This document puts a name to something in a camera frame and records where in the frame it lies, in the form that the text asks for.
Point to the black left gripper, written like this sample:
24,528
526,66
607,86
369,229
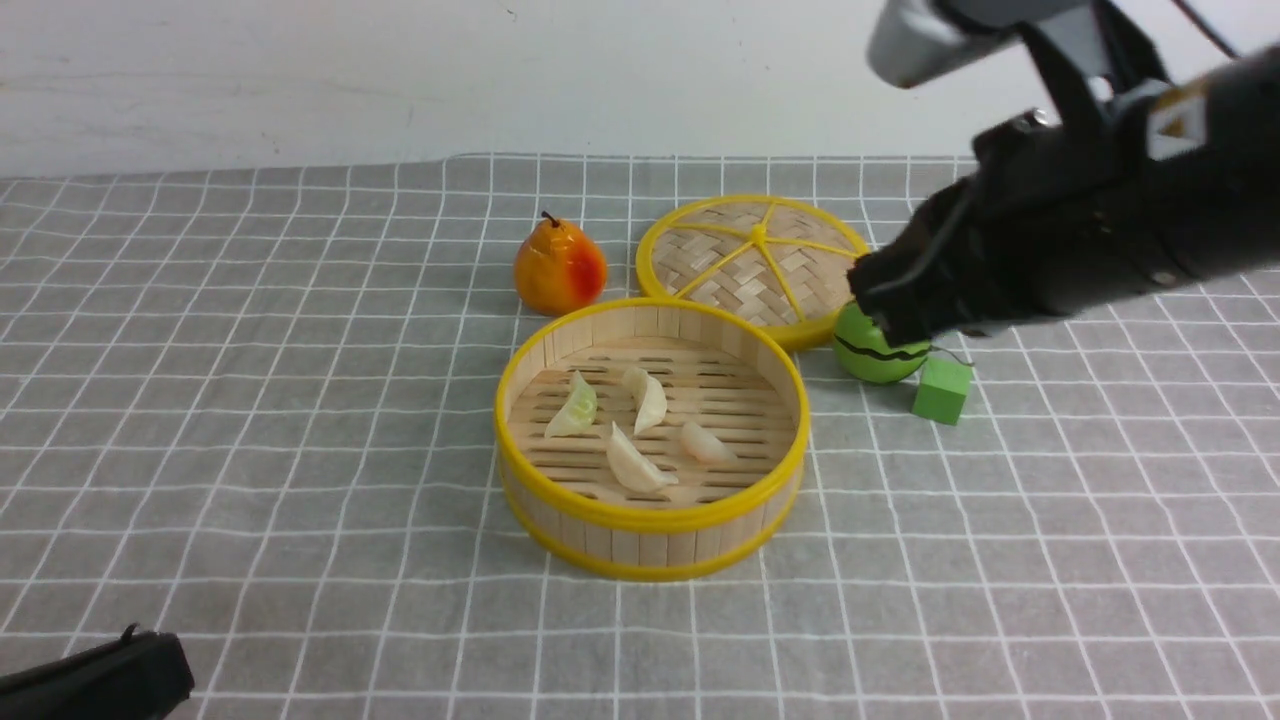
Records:
140,675

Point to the grey checked tablecloth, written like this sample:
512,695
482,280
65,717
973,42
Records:
251,407

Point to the green toy watermelon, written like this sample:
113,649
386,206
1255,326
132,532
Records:
864,353

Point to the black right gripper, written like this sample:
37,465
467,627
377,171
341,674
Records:
1181,191

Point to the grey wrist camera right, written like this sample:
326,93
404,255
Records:
1091,58

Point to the bamboo steamer tray yellow rim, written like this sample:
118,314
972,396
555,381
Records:
718,371

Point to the woven bamboo steamer lid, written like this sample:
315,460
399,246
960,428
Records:
779,264

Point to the pale green dumpling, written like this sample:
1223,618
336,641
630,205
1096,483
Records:
577,415

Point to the white dumpling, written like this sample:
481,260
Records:
701,444
649,397
633,470

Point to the green wooden cube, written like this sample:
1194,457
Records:
942,390

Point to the orange toy pear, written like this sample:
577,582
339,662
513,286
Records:
558,268

